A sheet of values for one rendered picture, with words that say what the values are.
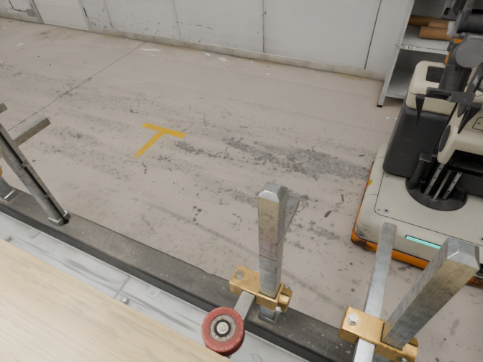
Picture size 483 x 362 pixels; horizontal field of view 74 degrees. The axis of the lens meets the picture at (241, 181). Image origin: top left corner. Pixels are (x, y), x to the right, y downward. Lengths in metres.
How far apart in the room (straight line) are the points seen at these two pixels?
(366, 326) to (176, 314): 0.52
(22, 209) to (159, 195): 0.99
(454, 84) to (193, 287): 0.83
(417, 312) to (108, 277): 0.85
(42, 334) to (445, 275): 0.69
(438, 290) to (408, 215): 1.19
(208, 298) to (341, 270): 1.00
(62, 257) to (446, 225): 1.57
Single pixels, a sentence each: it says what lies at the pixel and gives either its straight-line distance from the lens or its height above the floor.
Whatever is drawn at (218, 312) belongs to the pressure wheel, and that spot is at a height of 0.91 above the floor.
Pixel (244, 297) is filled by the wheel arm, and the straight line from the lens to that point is 0.74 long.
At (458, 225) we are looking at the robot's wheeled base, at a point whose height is 0.28.
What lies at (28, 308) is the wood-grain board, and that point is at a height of 0.90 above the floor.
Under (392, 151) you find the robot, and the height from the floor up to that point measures 0.45.
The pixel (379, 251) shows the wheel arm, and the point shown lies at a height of 0.85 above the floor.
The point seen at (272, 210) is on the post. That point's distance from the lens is 0.48.
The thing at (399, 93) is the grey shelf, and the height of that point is 0.14.
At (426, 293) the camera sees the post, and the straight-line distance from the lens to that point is 0.54.
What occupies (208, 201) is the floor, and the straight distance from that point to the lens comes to 2.01.
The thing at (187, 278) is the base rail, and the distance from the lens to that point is 0.93.
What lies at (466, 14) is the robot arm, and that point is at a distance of 0.94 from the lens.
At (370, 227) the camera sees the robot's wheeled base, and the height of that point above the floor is 0.24.
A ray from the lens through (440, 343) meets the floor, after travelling 1.76.
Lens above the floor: 1.51
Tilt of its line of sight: 46 degrees down
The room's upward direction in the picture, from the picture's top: 4 degrees counter-clockwise
